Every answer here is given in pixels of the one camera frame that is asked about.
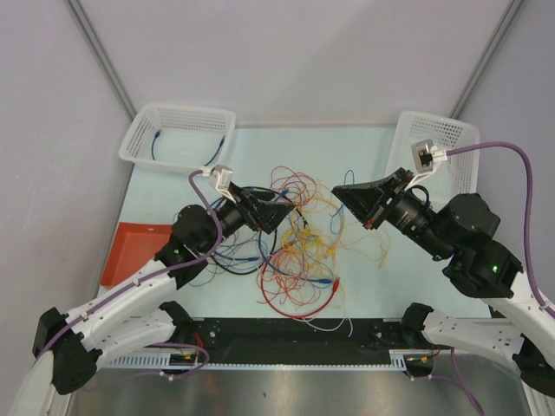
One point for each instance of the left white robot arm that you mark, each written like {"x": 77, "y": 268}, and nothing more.
{"x": 71, "y": 347}

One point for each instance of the aluminium frame post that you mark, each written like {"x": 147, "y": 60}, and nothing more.
{"x": 503, "y": 27}
{"x": 98, "y": 51}

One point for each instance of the aluminium frame post left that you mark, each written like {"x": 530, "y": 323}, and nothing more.
{"x": 98, "y": 51}

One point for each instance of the white mesh basket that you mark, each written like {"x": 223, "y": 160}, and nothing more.
{"x": 178, "y": 138}
{"x": 457, "y": 174}

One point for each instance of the left white mesh basket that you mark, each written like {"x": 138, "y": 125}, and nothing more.
{"x": 178, "y": 138}

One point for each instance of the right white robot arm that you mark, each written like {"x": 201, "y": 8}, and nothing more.
{"x": 478, "y": 267}

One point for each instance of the orange plastic bin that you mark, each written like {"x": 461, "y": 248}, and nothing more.
{"x": 134, "y": 244}

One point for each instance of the right white mesh basket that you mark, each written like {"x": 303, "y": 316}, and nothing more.
{"x": 457, "y": 174}

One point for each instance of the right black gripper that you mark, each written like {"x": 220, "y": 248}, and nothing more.
{"x": 365, "y": 200}

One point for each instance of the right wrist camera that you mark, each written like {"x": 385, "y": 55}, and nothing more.
{"x": 427, "y": 158}

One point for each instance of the aluminium frame post right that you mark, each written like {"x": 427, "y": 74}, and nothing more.
{"x": 503, "y": 27}

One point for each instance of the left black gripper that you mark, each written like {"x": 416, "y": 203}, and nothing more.
{"x": 257, "y": 215}

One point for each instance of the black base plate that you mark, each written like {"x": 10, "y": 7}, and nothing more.
{"x": 281, "y": 341}

